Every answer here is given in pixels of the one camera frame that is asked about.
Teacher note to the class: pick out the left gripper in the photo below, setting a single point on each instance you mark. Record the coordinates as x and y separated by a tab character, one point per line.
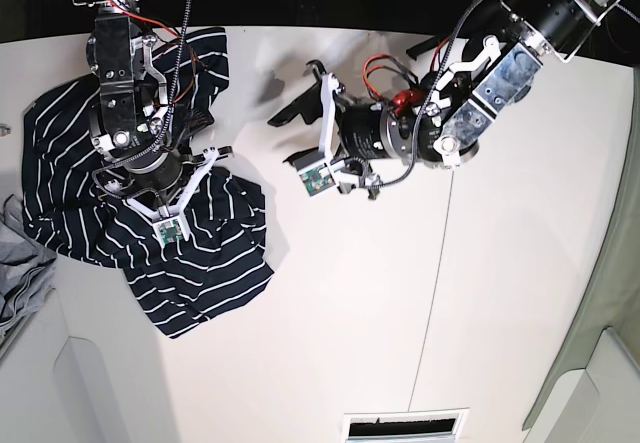
350	134

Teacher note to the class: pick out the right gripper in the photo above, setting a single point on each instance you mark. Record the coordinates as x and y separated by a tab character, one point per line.
167	185

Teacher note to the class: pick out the navy white striped t-shirt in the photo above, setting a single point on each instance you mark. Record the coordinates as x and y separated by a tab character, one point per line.
220	268

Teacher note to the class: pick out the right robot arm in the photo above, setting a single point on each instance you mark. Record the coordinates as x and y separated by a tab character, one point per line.
143	120

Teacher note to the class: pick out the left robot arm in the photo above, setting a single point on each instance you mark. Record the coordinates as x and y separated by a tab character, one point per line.
486	63

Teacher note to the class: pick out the grey cloth pile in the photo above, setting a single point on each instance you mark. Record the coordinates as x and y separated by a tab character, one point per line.
27	269

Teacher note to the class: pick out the white floor vent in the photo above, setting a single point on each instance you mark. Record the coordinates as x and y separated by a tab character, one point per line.
404	427

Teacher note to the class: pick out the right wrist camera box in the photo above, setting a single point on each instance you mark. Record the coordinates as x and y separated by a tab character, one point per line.
171	230

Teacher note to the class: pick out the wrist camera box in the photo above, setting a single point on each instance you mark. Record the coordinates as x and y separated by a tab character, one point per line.
171	230
317	178

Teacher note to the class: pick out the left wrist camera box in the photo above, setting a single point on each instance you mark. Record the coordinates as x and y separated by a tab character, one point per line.
317	178

